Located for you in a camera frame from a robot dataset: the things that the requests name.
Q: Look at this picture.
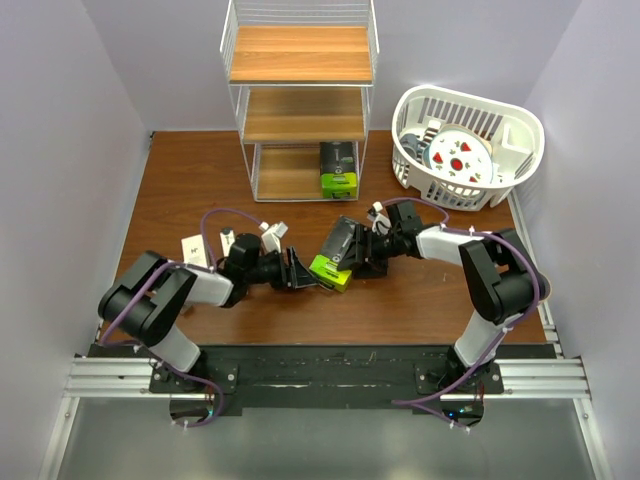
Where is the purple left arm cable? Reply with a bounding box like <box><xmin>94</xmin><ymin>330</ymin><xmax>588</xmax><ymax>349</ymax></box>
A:
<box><xmin>99</xmin><ymin>207</ymin><xmax>271</xmax><ymax>429</ymax></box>

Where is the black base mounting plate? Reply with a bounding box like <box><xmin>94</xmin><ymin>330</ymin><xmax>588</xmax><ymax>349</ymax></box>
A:
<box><xmin>80</xmin><ymin>344</ymin><xmax>557</xmax><ymax>426</ymax></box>

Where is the white wire wooden shelf rack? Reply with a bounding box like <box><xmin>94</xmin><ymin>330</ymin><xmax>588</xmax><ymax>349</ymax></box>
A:
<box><xmin>219</xmin><ymin>1</ymin><xmax>380</xmax><ymax>202</ymax></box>

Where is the grey item in basket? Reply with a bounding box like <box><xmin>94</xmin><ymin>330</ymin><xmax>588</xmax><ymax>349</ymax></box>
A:
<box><xmin>400</xmin><ymin>133</ymin><xmax>425</xmax><ymax>163</ymax></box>

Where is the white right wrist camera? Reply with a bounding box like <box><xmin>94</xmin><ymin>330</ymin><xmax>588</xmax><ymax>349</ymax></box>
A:
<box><xmin>367</xmin><ymin>202</ymin><xmax>391</xmax><ymax>235</ymax></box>

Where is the watermelon pattern plate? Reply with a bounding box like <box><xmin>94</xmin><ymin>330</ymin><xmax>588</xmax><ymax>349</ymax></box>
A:
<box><xmin>422</xmin><ymin>126</ymin><xmax>494</xmax><ymax>185</ymax></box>

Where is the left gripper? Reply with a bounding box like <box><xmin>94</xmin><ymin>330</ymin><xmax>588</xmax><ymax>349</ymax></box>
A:
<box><xmin>244</xmin><ymin>245</ymin><xmax>318</xmax><ymax>290</ymax></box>

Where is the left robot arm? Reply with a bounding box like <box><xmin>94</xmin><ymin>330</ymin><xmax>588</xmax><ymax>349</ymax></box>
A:
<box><xmin>98</xmin><ymin>233</ymin><xmax>318</xmax><ymax>392</ymax></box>

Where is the white plastic dish basket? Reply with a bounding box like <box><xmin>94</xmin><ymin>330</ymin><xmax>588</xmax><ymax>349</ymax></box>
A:
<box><xmin>391</xmin><ymin>85</ymin><xmax>545</xmax><ymax>211</ymax></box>

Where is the silver box with H logo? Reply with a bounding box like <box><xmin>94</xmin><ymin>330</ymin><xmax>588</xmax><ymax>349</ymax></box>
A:
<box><xmin>181</xmin><ymin>234</ymin><xmax>210</xmax><ymax>268</ymax></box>

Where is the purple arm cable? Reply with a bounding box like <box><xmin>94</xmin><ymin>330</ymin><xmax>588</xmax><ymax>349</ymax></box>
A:
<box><xmin>382</xmin><ymin>197</ymin><xmax>549</xmax><ymax>426</ymax></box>
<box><xmin>99</xmin><ymin>207</ymin><xmax>271</xmax><ymax>429</ymax></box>

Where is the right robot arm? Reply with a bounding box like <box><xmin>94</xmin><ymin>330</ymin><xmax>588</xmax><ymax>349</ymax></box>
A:
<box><xmin>331</xmin><ymin>197</ymin><xmax>550</xmax><ymax>405</ymax></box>

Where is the black green razor box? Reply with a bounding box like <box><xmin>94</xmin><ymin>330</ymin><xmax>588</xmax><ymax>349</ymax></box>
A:
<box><xmin>310</xmin><ymin>216</ymin><xmax>357</xmax><ymax>293</ymax></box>
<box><xmin>319</xmin><ymin>142</ymin><xmax>358</xmax><ymax>199</ymax></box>

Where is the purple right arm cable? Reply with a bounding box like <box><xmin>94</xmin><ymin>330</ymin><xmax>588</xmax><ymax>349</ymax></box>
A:
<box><xmin>382</xmin><ymin>197</ymin><xmax>549</xmax><ymax>426</ymax></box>

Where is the narrow silver razor box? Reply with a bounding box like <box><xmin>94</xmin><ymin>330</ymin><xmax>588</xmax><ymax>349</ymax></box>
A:
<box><xmin>219</xmin><ymin>227</ymin><xmax>236</xmax><ymax>258</ymax></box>

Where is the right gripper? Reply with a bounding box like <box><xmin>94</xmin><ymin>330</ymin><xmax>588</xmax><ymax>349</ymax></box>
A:
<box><xmin>337</xmin><ymin>224</ymin><xmax>402</xmax><ymax>280</ymax></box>

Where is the aluminium frame rail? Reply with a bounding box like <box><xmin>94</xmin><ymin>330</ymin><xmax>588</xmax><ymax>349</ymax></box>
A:
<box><xmin>41</xmin><ymin>286</ymin><xmax>611</xmax><ymax>479</ymax></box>

